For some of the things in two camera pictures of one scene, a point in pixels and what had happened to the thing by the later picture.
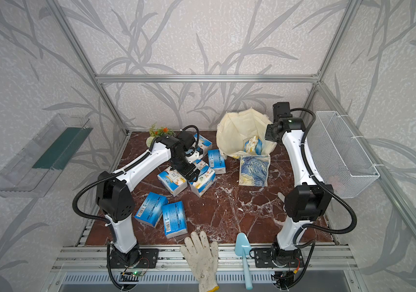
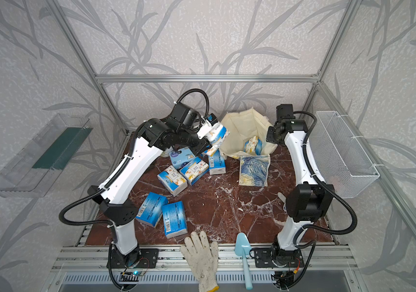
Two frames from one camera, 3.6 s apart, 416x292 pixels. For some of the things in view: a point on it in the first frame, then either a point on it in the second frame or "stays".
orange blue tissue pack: [206, 179] → [216, 137]
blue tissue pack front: [174, 219] stays
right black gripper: [268, 132] stays
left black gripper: [187, 173] → [202, 146]
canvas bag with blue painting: [232, 128] stays
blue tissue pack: [151, 210] stays
